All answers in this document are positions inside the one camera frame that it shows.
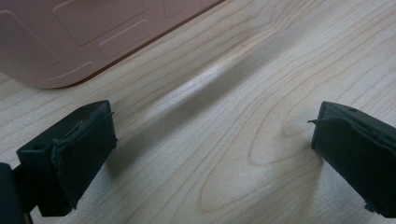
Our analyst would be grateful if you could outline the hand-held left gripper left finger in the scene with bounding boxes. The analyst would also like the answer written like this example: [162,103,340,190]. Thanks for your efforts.
[16,99,119,217]

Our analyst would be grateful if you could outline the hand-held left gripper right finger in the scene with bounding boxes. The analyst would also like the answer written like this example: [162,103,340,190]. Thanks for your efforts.
[307,101,396,218]

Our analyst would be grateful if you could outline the pink plastic container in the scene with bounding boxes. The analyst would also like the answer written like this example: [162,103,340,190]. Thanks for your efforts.
[0,0,226,90]

